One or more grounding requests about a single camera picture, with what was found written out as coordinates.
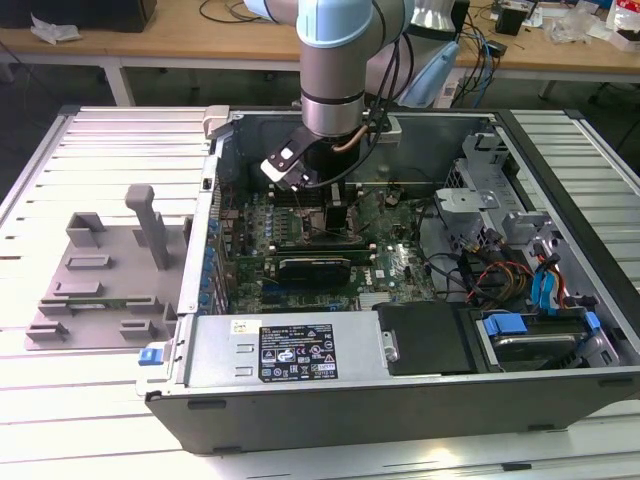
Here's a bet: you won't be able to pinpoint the grey metal drive cage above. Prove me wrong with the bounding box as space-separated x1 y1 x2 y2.
432 130 564 264

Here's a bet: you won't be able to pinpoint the silver power supply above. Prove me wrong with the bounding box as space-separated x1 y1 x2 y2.
183 312 397 390

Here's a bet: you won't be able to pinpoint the clear plastic bags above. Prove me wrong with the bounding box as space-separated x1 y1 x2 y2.
543 7 609 47

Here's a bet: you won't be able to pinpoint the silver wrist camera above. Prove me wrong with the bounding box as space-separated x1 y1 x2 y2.
367 112 404 146

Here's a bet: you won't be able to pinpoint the blue case latch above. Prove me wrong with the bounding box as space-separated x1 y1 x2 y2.
137 346 167 369

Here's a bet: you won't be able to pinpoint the hard disk in blue carrier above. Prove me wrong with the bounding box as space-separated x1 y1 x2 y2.
474 309 601 374

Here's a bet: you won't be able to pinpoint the brown wrist cable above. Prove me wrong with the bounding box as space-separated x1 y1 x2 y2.
332 124 371 152

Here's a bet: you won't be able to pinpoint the grey parts rack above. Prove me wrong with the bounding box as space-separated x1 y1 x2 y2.
24 184 194 354

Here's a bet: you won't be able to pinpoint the black plastic shroud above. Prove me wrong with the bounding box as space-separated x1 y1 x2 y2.
374 301 474 377

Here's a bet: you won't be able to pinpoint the silver chipset heatsink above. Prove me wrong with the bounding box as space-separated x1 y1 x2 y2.
358 292 397 314

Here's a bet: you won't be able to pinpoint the CPU socket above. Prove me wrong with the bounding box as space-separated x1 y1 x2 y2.
298 203 357 245

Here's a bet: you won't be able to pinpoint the silver CPU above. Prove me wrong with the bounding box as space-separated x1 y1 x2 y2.
324 203 348 234

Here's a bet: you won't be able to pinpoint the red white package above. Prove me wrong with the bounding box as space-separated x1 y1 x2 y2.
606 0 640 52

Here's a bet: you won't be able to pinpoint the small black box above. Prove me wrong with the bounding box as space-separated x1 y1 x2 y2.
494 4 527 37

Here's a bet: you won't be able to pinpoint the blue flat wire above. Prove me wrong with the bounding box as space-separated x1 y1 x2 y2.
530 269 547 315
544 263 567 317

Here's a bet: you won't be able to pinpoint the large black box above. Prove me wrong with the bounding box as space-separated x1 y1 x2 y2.
0 0 159 34

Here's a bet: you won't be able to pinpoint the wooden desk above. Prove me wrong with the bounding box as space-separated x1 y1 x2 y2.
0 0 640 109

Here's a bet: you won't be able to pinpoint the green motherboard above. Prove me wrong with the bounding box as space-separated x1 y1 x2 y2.
212 182 451 317

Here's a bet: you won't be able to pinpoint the grey case latch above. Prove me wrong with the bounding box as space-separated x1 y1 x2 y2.
203 104 235 142

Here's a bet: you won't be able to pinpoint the dark grey PC case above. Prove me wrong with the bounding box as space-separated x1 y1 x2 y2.
135 104 640 456

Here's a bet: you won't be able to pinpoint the red yellow power wires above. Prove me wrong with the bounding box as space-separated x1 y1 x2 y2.
467 259 537 307

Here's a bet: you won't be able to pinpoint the black graphics card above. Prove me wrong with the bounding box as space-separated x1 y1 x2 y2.
276 256 353 302

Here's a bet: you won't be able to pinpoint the white crumpled plastic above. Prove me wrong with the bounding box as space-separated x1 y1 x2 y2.
29 13 82 45

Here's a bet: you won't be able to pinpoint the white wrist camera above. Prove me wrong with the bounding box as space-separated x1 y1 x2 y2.
259 124 320 194

